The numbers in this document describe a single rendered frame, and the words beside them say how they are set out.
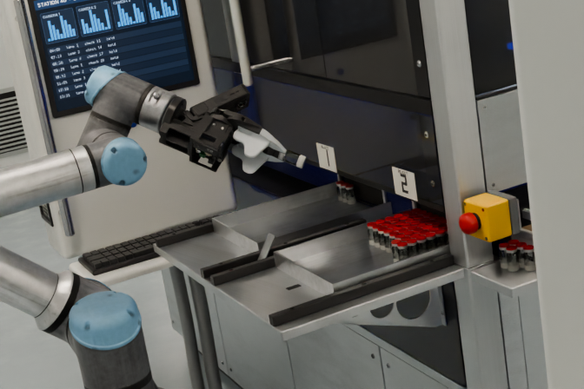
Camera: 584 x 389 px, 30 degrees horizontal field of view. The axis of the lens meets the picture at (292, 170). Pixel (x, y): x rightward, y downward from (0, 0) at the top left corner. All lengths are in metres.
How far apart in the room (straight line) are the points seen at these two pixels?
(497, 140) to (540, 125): 1.68
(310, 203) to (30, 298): 0.95
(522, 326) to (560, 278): 1.81
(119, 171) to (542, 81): 1.38
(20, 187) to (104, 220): 1.12
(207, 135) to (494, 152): 0.58
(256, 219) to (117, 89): 0.81
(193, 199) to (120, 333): 1.15
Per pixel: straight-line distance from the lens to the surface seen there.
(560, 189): 0.44
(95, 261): 2.73
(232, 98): 1.92
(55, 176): 1.77
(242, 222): 2.62
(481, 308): 2.18
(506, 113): 2.13
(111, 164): 1.77
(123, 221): 2.89
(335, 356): 2.83
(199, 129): 1.86
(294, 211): 2.64
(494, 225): 2.04
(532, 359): 2.31
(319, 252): 2.33
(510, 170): 2.15
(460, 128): 2.07
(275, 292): 2.17
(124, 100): 1.91
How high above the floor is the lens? 1.66
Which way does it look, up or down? 15 degrees down
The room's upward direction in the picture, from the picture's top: 9 degrees counter-clockwise
